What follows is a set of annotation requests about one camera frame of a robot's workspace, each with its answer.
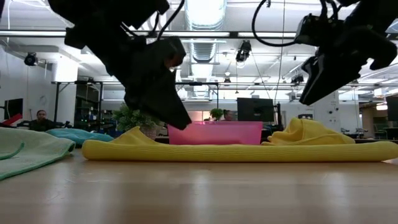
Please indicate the black overhead beam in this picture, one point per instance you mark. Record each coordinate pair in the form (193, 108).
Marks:
(234, 34)

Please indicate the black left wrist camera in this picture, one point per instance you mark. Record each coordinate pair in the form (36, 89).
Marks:
(146, 12)

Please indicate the green artificial potted plant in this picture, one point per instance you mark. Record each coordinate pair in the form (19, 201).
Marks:
(130, 119)

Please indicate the white pillar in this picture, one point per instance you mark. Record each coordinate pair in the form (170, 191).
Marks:
(326, 118)

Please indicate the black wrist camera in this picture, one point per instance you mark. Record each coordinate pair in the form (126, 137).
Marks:
(146, 12)
(317, 29)

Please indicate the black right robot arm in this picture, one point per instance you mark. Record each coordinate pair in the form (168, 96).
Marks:
(373, 12)

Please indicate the pink plastic bin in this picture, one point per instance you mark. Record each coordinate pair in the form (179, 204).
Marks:
(217, 133)

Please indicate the black metal rack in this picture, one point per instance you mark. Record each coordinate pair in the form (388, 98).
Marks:
(93, 102)

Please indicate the blue microfiber towel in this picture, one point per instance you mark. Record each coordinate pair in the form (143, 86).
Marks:
(77, 135)

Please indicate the green microfiber towel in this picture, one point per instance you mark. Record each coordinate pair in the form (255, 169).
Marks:
(31, 149)

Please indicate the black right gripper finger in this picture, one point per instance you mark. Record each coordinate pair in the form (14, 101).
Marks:
(329, 81)
(309, 66)

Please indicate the black ceiling camera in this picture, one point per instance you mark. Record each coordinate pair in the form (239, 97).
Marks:
(244, 51)
(31, 59)
(297, 79)

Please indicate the red panel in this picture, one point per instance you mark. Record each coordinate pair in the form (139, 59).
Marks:
(14, 119)

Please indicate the small green background plant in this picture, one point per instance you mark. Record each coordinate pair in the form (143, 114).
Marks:
(217, 114)

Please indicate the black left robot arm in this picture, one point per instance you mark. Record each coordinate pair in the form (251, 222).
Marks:
(87, 18)

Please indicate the black computer monitor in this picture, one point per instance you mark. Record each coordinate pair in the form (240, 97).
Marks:
(255, 109)
(392, 109)
(14, 107)

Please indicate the seated person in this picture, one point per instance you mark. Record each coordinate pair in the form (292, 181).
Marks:
(42, 123)

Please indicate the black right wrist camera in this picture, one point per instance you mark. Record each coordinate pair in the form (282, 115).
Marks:
(317, 29)

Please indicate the yellow microfiber towel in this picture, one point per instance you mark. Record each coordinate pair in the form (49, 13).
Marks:
(233, 152)
(311, 132)

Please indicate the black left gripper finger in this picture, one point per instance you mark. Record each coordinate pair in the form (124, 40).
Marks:
(158, 102)

